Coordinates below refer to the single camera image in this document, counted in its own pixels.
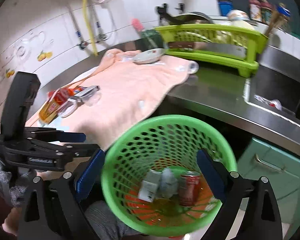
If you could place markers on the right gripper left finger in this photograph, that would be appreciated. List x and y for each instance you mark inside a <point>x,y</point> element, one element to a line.
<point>52,208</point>

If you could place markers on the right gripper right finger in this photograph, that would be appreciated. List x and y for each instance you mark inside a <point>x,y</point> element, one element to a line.
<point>262,217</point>

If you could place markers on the gold red drink can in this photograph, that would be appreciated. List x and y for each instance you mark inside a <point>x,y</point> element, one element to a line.
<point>56,99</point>

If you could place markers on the red cola can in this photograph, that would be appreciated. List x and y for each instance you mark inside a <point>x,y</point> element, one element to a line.
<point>189,186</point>

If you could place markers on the white milk carton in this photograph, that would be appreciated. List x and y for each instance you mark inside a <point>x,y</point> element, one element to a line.
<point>149,186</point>

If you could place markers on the clear plastic cup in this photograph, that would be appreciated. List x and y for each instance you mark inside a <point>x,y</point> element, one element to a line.
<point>92,99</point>

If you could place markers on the red basket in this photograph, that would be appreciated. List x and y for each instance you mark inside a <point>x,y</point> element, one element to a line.
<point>168,212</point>

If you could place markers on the green waste basket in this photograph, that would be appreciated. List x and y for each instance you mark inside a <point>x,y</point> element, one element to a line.
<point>165,141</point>

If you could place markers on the peach towel with blue print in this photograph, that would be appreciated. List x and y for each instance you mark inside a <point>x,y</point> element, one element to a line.
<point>129,92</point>

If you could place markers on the steel sink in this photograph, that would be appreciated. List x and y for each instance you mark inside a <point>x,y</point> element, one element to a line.
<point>276,92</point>

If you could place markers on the white ceramic plate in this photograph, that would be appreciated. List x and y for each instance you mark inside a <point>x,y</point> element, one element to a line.
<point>149,56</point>

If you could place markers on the dark green utensil holder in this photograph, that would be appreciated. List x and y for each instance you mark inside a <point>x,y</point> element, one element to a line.
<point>152,39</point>

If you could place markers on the pink bottle brush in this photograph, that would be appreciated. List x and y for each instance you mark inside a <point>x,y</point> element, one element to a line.
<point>137,25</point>

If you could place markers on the lime green dish rack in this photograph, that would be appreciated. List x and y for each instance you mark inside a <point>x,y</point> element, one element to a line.
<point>225,45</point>

